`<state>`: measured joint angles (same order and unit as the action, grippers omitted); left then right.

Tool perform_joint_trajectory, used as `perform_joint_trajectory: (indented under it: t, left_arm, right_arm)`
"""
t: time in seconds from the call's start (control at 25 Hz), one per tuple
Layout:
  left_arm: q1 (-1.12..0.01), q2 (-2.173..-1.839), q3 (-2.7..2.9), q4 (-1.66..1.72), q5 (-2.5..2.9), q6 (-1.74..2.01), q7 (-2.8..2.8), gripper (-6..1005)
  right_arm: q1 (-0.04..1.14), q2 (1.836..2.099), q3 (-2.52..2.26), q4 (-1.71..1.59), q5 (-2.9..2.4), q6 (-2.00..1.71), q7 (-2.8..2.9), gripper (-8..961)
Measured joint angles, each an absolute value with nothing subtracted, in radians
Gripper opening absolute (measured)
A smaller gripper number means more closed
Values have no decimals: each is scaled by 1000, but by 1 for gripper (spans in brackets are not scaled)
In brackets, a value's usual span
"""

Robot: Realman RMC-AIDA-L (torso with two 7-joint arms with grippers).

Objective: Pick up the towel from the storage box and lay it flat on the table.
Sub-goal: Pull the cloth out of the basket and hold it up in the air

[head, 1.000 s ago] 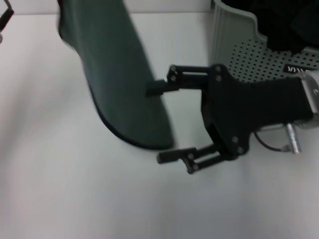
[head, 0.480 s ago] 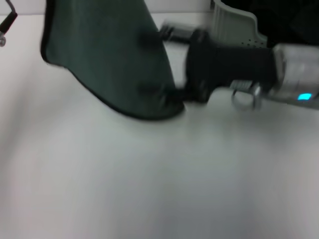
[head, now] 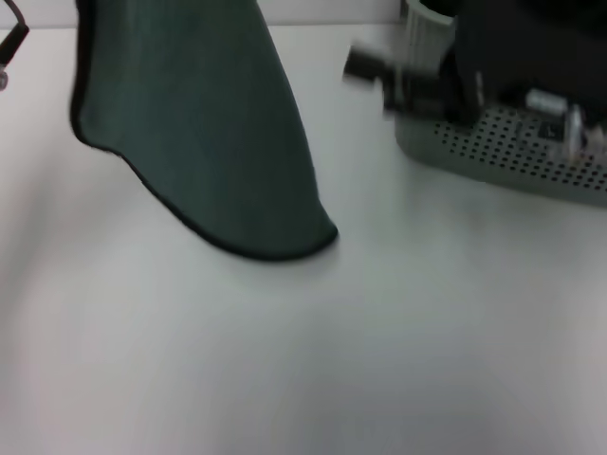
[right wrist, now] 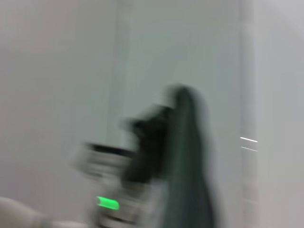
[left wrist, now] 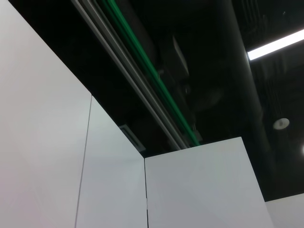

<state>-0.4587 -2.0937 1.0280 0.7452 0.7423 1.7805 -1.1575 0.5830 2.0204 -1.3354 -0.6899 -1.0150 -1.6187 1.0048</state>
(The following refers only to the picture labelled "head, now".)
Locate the green yellow black-edged towel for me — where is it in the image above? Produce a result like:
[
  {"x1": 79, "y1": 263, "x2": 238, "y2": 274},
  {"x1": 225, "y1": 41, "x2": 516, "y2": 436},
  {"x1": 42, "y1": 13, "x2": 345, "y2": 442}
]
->
[{"x1": 69, "y1": 0, "x2": 339, "y2": 262}]

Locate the gray perforated storage box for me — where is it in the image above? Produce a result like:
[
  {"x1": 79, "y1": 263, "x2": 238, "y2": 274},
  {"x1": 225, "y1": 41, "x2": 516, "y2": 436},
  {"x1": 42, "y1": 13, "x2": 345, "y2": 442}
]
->
[{"x1": 394, "y1": 0, "x2": 607, "y2": 209}]

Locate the black cloth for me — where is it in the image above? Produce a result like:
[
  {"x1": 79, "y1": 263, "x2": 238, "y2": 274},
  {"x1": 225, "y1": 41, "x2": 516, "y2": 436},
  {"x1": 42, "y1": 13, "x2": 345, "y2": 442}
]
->
[{"x1": 450, "y1": 0, "x2": 607, "y2": 110}]

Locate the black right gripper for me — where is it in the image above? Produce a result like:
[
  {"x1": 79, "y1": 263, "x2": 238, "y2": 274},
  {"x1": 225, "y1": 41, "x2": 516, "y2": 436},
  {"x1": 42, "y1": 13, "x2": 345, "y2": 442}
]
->
[{"x1": 343, "y1": 45, "x2": 485, "y2": 125}]

